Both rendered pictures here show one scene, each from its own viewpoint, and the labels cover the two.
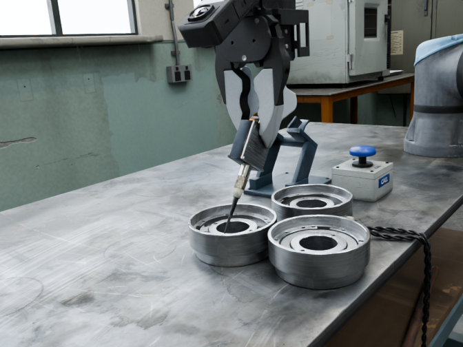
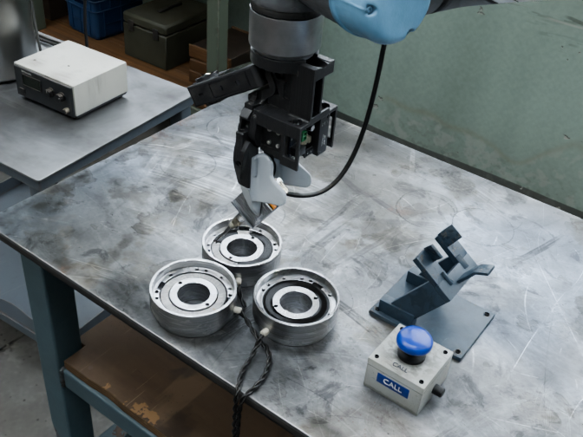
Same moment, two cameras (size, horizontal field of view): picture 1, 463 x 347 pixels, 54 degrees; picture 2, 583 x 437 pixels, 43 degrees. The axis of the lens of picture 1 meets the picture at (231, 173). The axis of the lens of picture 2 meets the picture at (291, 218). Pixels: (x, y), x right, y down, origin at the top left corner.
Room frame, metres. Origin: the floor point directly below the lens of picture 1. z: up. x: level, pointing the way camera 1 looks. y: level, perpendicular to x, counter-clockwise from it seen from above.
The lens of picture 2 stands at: (0.45, -0.76, 1.44)
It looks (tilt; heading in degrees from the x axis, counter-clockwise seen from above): 36 degrees down; 82
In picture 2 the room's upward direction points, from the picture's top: 5 degrees clockwise
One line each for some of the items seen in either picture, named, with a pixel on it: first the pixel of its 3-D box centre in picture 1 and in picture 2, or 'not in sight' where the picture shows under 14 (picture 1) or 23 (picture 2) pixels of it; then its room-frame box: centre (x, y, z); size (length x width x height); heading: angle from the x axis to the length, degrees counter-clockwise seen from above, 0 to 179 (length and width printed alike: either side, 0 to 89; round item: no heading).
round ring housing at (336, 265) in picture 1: (318, 250); (193, 298); (0.44, -0.09, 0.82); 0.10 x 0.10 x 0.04
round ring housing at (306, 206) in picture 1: (311, 210); (295, 307); (0.56, -0.10, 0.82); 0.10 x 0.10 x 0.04
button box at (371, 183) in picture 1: (364, 177); (412, 369); (0.68, -0.21, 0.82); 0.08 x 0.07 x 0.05; 138
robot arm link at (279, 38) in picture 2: not in sight; (287, 28); (0.53, -0.04, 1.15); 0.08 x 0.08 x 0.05
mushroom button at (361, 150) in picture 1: (362, 162); (412, 351); (0.68, -0.21, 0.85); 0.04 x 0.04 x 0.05
